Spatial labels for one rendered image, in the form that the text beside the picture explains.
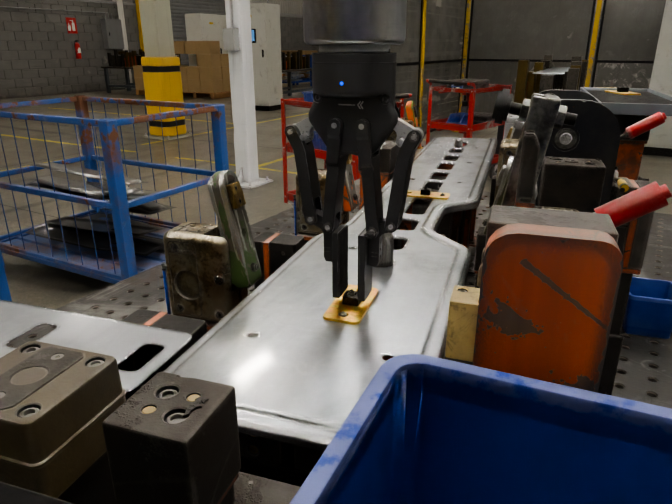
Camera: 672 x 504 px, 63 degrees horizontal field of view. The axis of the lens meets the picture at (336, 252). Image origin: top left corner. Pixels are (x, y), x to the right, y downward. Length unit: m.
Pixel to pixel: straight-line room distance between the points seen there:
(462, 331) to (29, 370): 0.31
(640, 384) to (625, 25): 7.55
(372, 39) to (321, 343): 0.26
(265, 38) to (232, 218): 10.83
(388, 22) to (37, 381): 0.36
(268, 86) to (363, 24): 11.00
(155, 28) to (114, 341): 7.77
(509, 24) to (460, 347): 8.31
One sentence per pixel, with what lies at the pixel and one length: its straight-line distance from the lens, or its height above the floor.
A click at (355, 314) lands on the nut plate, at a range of 0.55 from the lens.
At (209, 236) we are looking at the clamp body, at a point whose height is 1.04.
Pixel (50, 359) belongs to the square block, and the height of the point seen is 1.06.
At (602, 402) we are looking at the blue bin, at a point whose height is 1.16.
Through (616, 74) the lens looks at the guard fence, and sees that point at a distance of 8.48.
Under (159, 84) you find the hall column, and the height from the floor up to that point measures 0.75.
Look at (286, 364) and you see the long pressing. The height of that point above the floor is 1.00.
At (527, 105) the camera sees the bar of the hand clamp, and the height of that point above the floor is 1.21.
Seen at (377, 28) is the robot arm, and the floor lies 1.27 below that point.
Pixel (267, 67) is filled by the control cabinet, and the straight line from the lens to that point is 11.44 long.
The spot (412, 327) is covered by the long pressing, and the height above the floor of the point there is 1.00.
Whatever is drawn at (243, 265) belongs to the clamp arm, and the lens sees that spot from 0.65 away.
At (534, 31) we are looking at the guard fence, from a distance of 8.63.
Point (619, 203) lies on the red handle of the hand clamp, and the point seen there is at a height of 1.13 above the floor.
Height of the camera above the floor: 1.25
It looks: 21 degrees down
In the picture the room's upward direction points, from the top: straight up
